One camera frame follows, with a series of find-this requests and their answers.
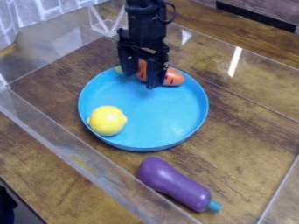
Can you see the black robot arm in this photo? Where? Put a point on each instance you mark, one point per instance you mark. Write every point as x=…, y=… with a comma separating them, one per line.
x=142, y=41

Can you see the orange toy carrot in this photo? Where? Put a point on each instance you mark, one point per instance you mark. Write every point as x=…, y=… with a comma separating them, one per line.
x=174, y=78

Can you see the yellow toy lemon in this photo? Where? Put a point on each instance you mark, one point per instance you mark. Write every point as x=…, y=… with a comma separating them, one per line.
x=107, y=120

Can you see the white patterned curtain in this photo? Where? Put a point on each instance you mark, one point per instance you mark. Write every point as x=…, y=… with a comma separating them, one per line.
x=19, y=13

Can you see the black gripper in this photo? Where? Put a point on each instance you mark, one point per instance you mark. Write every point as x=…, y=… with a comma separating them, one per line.
x=142, y=41

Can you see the black baseboard strip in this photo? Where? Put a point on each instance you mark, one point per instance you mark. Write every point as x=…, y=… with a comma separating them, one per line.
x=256, y=17

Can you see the blue round plate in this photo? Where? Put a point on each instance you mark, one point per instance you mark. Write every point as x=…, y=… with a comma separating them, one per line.
x=163, y=116

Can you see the purple toy eggplant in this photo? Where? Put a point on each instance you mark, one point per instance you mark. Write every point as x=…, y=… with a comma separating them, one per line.
x=163, y=178

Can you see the clear acrylic enclosure wall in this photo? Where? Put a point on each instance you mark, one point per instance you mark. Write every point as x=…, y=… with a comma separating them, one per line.
x=77, y=181

